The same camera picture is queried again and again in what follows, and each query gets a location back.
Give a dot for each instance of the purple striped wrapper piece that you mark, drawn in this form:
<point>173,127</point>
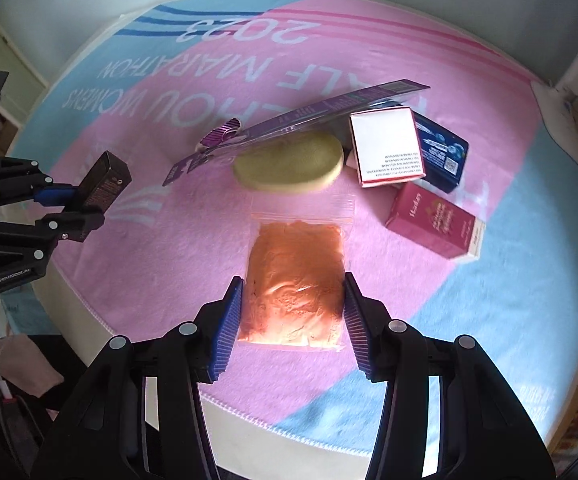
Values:
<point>224,132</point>

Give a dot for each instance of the small dark box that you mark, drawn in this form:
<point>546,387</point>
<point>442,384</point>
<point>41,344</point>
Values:
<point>104,180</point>

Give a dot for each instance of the magenta box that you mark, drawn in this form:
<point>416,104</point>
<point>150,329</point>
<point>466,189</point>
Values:
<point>429,215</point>

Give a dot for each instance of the pink and blue printed towel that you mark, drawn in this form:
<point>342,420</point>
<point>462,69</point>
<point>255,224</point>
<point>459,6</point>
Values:
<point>169,270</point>

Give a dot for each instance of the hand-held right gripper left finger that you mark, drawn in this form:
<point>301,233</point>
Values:
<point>229,330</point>

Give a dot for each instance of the white desk lamp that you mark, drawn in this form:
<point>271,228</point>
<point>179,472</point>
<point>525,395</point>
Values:
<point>556,110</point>

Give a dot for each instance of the purple flat blister card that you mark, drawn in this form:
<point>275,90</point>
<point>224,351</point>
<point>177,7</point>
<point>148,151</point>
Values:
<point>319,110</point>

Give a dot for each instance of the orange powder zip bag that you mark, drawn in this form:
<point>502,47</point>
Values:
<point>294,270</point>

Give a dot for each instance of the dark blue box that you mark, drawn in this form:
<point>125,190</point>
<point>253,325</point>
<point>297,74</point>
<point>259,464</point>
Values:
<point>444,155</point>

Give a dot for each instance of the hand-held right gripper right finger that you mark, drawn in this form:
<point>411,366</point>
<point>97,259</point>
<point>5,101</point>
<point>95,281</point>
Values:
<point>356,325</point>

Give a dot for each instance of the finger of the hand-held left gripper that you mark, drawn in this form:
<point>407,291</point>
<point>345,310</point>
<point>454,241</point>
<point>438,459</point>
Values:
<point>69,222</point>
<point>54,196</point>

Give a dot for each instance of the yellow oval sponge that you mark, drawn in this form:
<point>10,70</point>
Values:
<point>289,165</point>

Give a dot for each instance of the white box with red edge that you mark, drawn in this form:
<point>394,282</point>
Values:
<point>384,145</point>

